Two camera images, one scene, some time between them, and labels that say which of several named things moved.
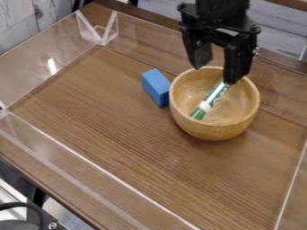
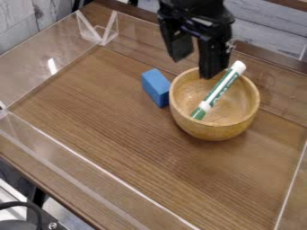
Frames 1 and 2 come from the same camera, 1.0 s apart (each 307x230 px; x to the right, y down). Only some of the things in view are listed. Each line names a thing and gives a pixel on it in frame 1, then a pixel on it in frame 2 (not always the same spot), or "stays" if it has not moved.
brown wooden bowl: (229, 117) stays
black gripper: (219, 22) to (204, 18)
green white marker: (213, 94) stays
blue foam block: (156, 86) stays
